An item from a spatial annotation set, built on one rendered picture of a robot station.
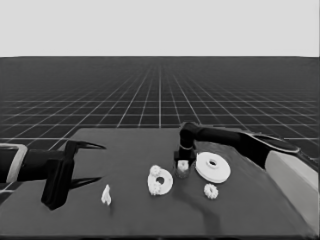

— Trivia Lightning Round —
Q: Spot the small white T-shaped piece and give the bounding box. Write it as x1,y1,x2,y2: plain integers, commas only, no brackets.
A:
100,184,113,207

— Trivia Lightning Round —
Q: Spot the small white toothed gear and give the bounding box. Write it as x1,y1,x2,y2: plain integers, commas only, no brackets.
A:
149,164,162,177
203,183,220,200
147,182,162,197
177,159,190,172

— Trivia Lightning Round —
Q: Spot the white round carrier with pins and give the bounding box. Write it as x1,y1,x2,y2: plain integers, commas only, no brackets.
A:
147,165,175,197

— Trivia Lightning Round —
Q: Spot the large thick white disc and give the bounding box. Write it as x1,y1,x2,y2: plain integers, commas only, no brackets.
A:
194,151,232,185

